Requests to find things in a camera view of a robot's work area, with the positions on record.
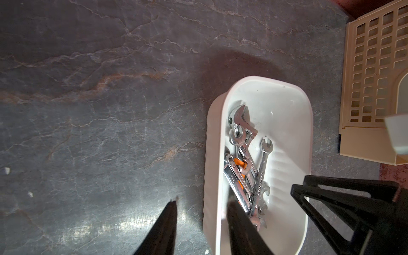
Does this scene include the long silver combination wrench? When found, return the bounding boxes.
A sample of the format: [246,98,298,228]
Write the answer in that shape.
[249,137,274,232]

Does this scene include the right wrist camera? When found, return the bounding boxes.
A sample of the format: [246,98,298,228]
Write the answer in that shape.
[385,113,408,155]

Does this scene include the small silver wrench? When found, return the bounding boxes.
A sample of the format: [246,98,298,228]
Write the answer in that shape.
[234,158,255,191]

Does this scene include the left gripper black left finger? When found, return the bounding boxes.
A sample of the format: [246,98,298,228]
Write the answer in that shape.
[134,201,177,255]

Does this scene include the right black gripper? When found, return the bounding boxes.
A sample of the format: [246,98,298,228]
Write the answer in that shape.
[291,175,408,255]

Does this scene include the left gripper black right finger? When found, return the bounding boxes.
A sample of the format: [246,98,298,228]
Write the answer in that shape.
[227,191,274,255]

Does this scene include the adjustable wrench orange handle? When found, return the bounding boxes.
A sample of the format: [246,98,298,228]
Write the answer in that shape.
[228,104,258,195]

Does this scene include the white plastic storage box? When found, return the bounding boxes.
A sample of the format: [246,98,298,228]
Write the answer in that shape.
[202,75,314,255]

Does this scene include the silver end wrench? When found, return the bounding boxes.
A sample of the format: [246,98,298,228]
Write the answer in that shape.
[229,125,257,180]

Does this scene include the silver wrench in box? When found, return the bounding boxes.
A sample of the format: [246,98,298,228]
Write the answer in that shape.
[224,153,251,214]

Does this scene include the beige plastic file organizer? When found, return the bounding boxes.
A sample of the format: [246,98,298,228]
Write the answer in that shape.
[339,1,408,165]

